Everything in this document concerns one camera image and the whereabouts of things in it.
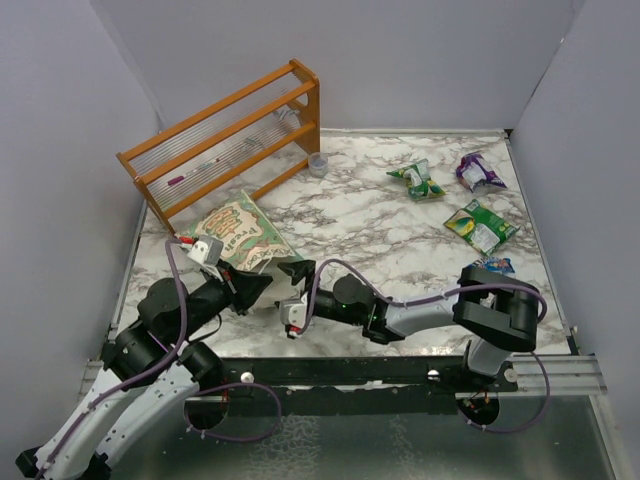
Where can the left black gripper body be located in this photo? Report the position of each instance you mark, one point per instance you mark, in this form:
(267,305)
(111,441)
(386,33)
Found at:
(216,295)

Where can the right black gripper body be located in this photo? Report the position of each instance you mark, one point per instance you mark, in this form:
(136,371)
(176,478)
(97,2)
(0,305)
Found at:
(324,301)

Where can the green paper bag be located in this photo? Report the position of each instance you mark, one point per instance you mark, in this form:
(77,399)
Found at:
(251,243)

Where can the green yellow snack packet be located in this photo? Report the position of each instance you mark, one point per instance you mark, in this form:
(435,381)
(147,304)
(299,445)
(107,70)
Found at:
(419,183)

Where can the green chips packet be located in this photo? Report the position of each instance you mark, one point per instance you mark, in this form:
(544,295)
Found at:
(481,228)

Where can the blue candy packet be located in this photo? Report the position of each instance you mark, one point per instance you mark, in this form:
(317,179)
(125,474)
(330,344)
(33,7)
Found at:
(500,265)

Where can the purple snack packet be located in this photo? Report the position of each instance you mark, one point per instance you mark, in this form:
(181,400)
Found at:
(474,172)

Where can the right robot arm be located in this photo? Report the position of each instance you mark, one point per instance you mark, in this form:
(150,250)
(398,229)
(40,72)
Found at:
(502,313)

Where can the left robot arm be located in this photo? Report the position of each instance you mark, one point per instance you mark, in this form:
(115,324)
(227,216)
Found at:
(141,378)

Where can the small clear plastic cup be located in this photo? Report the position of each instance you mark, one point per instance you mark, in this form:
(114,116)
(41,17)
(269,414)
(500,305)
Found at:
(318,164)

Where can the purple marker pen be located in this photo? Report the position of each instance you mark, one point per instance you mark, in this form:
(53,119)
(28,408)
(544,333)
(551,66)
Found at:
(194,171)

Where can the orange wooden rack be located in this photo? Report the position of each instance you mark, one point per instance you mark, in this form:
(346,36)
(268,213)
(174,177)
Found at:
(219,131)

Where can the grey clip on rack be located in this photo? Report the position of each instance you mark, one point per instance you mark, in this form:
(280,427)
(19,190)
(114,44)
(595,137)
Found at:
(284,113)

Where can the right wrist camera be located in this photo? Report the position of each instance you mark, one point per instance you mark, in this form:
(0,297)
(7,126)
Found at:
(293,328)

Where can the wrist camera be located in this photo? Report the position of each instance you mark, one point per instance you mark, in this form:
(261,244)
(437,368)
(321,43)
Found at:
(204,251)
(293,328)

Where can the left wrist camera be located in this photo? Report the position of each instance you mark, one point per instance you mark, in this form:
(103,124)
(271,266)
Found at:
(204,251)

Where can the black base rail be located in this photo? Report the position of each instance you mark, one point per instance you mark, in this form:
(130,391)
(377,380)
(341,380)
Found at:
(345,386)

